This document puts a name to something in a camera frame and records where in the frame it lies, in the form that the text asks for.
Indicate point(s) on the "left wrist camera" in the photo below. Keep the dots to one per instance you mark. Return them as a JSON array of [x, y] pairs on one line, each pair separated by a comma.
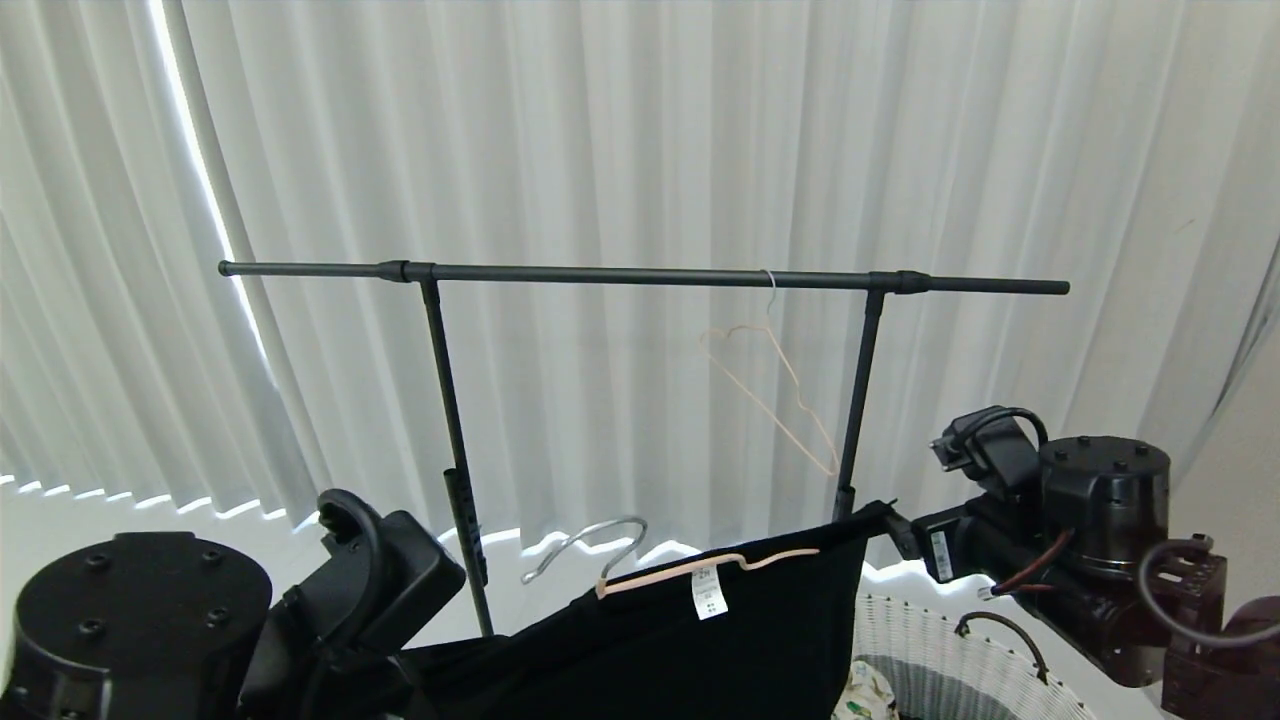
[[410, 580]]

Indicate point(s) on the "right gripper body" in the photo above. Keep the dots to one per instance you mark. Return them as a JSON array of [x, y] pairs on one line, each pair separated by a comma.
[[985, 545]]

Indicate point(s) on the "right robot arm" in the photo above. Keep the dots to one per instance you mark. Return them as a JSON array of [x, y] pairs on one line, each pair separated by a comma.
[[1105, 500]]

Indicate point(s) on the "black garment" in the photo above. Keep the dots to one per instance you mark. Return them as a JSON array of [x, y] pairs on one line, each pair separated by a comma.
[[650, 660]]

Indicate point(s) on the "black clothes rack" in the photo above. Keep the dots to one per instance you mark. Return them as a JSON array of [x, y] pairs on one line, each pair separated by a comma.
[[620, 274]]

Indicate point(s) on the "cream printed shorts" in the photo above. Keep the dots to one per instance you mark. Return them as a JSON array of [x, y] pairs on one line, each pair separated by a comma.
[[865, 695]]

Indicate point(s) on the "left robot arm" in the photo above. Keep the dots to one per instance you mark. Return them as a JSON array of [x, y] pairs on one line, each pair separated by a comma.
[[130, 620]]

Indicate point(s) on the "white laundry basket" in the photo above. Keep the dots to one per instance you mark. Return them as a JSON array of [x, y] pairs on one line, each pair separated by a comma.
[[910, 640]]

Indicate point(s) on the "pink clothes hanger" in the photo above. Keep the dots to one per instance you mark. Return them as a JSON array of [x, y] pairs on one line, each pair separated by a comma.
[[690, 569], [790, 375]]

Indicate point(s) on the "white curtain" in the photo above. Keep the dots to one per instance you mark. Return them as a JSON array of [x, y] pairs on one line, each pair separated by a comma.
[[600, 120]]

